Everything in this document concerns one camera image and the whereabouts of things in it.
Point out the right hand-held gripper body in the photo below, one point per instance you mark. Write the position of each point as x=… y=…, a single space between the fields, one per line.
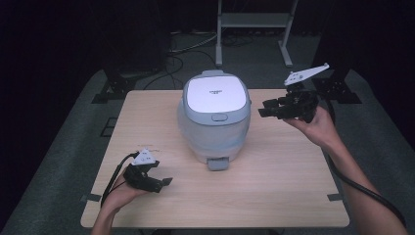
x=300 y=104

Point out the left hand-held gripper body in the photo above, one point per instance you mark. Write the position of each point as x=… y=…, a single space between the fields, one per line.
x=140 y=178

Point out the white grey pedal trash can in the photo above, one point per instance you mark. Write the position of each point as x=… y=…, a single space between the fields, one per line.
x=213 y=98

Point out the person's left hand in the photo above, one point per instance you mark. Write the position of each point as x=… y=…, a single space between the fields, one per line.
x=120 y=196

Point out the person's right hand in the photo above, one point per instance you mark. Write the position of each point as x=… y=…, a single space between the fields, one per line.
x=318 y=130

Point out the black stand base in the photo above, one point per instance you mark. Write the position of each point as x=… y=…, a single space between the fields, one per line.
x=339 y=93
x=112 y=91

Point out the grey tape strip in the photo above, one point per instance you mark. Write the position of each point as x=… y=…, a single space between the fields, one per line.
x=91 y=197
x=334 y=197

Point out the dark floor outlet plate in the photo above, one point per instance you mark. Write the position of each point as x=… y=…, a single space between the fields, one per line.
x=108 y=127

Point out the white metal stand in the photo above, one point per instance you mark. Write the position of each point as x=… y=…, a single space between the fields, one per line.
x=254 y=19

